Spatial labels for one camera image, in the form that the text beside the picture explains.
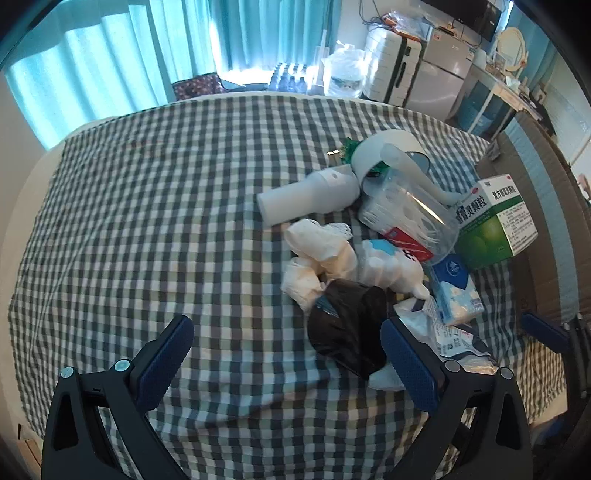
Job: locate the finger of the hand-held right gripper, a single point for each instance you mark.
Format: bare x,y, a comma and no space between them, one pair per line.
545,330

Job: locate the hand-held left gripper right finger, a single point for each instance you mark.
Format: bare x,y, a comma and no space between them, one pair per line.
411,364

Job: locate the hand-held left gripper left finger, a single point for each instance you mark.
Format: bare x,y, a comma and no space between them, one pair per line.
166,360

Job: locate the white printed plastic wrapper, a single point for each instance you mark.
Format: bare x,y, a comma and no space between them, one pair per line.
443,332

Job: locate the black plastic bag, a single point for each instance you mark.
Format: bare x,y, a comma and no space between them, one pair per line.
346,323

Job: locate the white and blue toy figure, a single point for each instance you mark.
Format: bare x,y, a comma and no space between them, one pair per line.
388,267

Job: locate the green and white medicine box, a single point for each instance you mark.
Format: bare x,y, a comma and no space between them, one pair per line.
489,230

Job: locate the brown cardboard box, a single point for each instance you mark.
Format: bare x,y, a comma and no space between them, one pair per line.
549,184

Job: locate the white tissue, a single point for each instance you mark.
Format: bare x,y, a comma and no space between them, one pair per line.
318,244
385,381
300,286

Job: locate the white plug-in electric device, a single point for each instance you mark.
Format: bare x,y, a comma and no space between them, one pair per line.
309,194

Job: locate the green crinkled wrapper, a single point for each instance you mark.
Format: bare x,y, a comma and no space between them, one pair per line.
353,148

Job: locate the blue tissue packet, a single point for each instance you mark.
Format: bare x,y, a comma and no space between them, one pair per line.
455,288

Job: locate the red small box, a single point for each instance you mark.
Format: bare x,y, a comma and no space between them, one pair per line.
406,242

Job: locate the checked cloth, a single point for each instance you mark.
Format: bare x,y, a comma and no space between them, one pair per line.
138,230

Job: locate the clear plastic jar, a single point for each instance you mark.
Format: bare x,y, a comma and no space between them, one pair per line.
406,207

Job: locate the white tape roll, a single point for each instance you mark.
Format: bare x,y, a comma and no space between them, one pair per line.
392,138

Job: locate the white dressing table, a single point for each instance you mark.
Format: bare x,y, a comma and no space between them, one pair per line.
498,87

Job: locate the teal window curtain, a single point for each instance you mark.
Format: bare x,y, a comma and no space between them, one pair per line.
540,60
115,55

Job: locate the dark dotted fabric bag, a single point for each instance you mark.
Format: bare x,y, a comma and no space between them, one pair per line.
198,86

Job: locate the silver small fridge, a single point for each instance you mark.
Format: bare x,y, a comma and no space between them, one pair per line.
443,74

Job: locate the white oval vanity mirror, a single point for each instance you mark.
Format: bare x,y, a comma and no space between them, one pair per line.
510,46

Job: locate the white suitcase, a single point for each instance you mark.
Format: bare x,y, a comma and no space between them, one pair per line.
392,69

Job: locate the large clear water jug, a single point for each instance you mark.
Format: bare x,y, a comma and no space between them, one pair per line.
344,71

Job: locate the pack of water bottles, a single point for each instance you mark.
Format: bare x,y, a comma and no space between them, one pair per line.
291,78

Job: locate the plastic bags on suitcase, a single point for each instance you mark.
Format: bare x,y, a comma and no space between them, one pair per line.
406,23

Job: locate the black wall television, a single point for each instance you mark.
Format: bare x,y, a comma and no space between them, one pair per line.
466,16

